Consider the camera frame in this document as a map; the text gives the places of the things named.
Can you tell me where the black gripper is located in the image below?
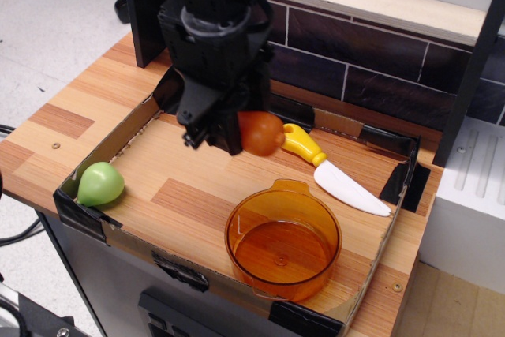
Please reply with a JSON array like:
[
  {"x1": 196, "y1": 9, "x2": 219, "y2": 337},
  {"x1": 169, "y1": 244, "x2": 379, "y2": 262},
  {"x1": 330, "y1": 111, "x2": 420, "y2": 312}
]
[{"x1": 158, "y1": 0, "x2": 274, "y2": 155}]

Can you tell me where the orange toy carrot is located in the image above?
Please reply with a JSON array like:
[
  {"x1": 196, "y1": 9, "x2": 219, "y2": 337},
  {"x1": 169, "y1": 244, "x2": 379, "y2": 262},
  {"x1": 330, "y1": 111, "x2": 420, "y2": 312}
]
[{"x1": 238, "y1": 111, "x2": 285, "y2": 157}]

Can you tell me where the transparent orange plastic pot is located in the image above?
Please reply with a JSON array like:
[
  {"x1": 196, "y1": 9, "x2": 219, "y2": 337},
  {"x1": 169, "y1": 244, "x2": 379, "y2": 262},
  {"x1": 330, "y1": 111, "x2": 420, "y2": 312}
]
[{"x1": 224, "y1": 179, "x2": 342, "y2": 301}]

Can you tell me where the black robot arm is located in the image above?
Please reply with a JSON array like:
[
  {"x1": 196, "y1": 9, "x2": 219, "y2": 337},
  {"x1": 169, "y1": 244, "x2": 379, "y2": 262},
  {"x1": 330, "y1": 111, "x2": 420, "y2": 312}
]
[{"x1": 155, "y1": 0, "x2": 274, "y2": 155}]

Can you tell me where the cardboard fence with black tape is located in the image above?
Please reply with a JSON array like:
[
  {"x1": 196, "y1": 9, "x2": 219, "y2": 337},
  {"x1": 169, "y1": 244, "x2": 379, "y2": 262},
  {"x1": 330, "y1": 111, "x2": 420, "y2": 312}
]
[{"x1": 53, "y1": 64, "x2": 432, "y2": 337}]

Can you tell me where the green toy pear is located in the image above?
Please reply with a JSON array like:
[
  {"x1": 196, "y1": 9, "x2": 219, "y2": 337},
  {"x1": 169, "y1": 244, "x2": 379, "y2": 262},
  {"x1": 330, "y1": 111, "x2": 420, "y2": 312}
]
[{"x1": 77, "y1": 162, "x2": 125, "y2": 207}]

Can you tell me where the black caster wheel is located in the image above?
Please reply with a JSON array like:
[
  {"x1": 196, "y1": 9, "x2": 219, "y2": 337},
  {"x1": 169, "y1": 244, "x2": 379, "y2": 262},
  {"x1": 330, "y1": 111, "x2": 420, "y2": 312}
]
[{"x1": 114, "y1": 0, "x2": 130, "y2": 24}]

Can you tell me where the dark brick backsplash panel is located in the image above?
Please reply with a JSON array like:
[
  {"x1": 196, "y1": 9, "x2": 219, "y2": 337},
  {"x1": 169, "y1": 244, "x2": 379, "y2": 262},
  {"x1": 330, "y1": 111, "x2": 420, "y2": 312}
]
[{"x1": 269, "y1": 0, "x2": 486, "y2": 130}]

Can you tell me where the white grooved block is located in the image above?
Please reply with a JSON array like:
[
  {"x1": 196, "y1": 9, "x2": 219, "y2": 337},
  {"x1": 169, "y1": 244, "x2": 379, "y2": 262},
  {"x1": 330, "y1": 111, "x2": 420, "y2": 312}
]
[{"x1": 420, "y1": 118, "x2": 504, "y2": 293}]

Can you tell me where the black equipment bottom left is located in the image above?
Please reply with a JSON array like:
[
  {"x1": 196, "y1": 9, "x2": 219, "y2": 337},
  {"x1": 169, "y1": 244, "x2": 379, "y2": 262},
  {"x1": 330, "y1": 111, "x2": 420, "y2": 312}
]
[{"x1": 1, "y1": 277, "x2": 85, "y2": 336}]

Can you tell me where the yellow handled toy knife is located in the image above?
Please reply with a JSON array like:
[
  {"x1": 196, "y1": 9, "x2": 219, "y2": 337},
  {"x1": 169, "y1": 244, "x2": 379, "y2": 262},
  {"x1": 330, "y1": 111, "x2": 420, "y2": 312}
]
[{"x1": 282, "y1": 123, "x2": 391, "y2": 217}]

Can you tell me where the black vertical post left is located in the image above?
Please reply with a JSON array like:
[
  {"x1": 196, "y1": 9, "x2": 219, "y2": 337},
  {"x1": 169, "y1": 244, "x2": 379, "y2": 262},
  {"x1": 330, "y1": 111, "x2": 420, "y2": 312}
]
[{"x1": 122, "y1": 0, "x2": 182, "y2": 69}]

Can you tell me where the black vertical post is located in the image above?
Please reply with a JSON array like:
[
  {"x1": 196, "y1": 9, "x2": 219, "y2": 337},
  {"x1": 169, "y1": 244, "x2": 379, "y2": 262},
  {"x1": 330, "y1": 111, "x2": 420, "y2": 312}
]
[
  {"x1": 122, "y1": 0, "x2": 182, "y2": 69},
  {"x1": 432, "y1": 0, "x2": 504, "y2": 167}
]

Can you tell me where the black vertical post right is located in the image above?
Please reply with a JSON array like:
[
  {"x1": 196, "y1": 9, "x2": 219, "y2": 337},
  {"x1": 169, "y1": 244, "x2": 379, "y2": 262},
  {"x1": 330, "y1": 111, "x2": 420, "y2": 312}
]
[{"x1": 432, "y1": 0, "x2": 504, "y2": 167}]

